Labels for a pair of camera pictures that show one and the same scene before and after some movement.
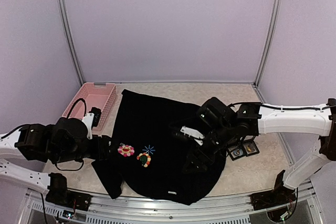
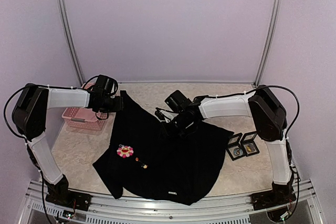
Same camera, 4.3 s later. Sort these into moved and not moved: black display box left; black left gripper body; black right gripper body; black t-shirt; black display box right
Moved: black left gripper body; black t-shirt; black right gripper body
Not moved: black display box right; black display box left
